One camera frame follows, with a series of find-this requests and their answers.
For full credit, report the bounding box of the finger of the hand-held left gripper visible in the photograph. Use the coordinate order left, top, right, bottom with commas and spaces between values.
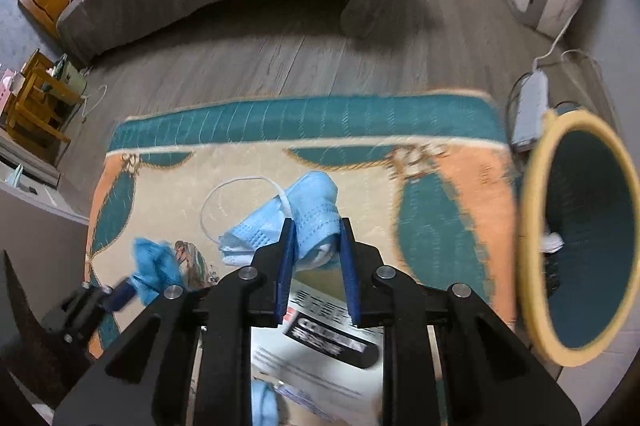
42, 282, 137, 358

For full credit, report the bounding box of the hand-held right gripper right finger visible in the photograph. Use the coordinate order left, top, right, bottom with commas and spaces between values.
340, 216, 582, 426

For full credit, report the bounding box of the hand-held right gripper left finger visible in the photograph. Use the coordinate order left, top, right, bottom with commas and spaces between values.
52, 218, 297, 426

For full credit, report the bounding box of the blue plastic packet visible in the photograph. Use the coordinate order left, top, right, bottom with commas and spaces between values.
132, 236, 185, 307

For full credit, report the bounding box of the blue face mask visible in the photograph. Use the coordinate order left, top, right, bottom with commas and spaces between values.
200, 171, 340, 275
250, 381, 281, 426

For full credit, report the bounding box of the white tissue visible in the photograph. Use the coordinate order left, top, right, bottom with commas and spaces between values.
540, 231, 566, 253

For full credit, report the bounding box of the teal bucket with yellow rim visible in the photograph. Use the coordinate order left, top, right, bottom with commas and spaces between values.
517, 108, 640, 368

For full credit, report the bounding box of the white and green box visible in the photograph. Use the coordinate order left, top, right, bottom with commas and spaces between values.
250, 272, 387, 426

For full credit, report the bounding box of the patterned teal and orange cushion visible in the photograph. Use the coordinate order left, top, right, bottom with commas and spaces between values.
85, 89, 522, 426

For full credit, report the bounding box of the grey cabinet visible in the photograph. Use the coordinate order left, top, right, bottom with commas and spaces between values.
0, 138, 92, 357

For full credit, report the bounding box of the wooden nightstand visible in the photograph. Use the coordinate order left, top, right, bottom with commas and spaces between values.
0, 48, 84, 145

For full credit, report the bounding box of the small lined waste bin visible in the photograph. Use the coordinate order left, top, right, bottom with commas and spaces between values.
50, 53, 89, 93

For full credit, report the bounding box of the pink box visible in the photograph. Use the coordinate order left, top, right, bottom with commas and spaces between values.
0, 66, 24, 105

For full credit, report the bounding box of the white power strip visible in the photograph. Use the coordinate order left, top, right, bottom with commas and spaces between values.
510, 69, 550, 152

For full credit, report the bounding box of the thin white floor cable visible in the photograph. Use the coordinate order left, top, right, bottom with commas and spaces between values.
79, 83, 109, 123

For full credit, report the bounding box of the black cable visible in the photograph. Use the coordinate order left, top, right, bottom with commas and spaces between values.
505, 75, 532, 134

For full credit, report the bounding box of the white power cable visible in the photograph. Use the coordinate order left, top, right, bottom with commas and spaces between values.
531, 3, 582, 72

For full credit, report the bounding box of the white looped cable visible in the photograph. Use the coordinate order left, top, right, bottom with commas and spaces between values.
559, 48, 617, 118

